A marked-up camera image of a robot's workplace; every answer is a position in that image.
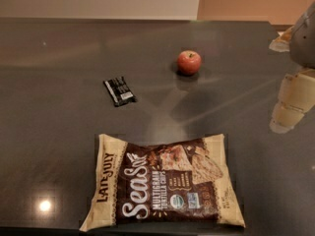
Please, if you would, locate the red apple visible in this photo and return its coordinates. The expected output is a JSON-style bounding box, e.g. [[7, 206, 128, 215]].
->
[[177, 50, 202, 76]]

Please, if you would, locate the black snack bar wrapper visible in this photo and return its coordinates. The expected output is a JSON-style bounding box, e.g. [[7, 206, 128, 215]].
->
[[103, 77, 137, 107]]

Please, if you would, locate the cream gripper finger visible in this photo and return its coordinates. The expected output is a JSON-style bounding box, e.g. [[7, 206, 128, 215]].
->
[[270, 68, 315, 134], [269, 27, 293, 52]]

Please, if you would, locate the brown tortilla chip bag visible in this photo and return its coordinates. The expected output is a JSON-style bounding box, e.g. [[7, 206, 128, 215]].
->
[[81, 134, 245, 232]]

